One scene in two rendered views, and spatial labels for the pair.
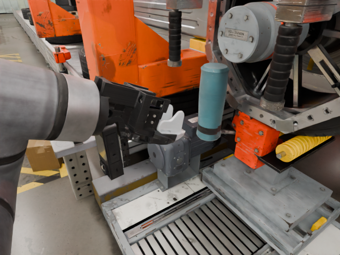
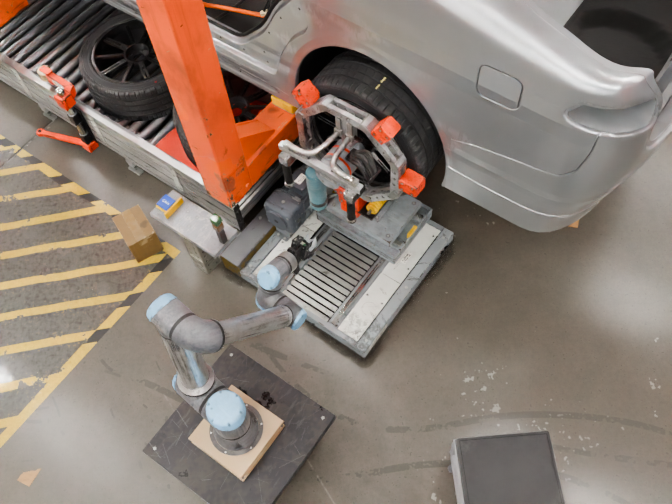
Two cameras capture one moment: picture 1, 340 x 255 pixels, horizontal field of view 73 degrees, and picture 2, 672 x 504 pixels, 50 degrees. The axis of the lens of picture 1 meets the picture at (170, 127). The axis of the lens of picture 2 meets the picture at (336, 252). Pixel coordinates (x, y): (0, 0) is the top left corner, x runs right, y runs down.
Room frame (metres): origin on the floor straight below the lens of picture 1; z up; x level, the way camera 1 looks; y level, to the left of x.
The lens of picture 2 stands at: (-1.16, 0.32, 3.35)
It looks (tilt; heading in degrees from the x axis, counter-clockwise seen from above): 60 degrees down; 345
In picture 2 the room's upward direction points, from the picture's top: 6 degrees counter-clockwise
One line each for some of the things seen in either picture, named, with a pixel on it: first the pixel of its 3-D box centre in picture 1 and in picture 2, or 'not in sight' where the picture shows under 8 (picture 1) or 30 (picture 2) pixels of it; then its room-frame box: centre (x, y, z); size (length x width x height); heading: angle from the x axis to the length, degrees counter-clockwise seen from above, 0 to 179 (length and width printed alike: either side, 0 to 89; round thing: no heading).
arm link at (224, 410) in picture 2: not in sight; (226, 413); (-0.13, 0.56, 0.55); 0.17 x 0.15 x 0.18; 27
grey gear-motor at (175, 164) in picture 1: (191, 151); (302, 199); (0.92, -0.11, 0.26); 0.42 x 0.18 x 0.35; 123
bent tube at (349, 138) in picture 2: not in sight; (350, 154); (0.53, -0.25, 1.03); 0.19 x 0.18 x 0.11; 123
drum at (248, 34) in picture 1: (263, 32); (340, 162); (0.64, -0.24, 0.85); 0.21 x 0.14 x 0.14; 123
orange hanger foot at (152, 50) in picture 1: (179, 51); (268, 121); (1.12, -0.05, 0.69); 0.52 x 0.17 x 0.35; 123
